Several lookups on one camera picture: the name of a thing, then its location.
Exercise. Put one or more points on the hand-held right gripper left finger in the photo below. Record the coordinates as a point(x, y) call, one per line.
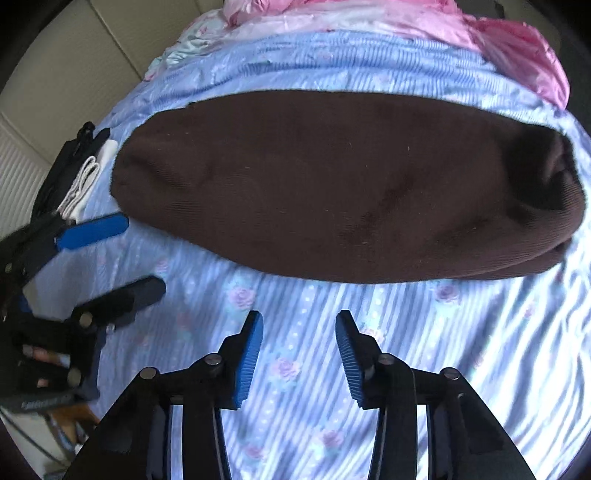
point(250, 347)

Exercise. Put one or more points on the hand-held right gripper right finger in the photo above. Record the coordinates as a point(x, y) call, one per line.
point(347, 350)

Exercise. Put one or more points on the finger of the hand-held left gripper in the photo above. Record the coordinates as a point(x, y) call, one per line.
point(129, 295)
point(92, 232)

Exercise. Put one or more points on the dark brown pants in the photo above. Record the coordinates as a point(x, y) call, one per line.
point(341, 184)

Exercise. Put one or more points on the white folded cloth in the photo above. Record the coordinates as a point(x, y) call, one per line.
point(85, 182)

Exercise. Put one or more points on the blue floral striped bed sheet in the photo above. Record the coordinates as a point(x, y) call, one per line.
point(295, 369)

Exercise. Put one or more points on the pink floral quilt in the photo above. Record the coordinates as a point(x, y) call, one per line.
point(415, 27)

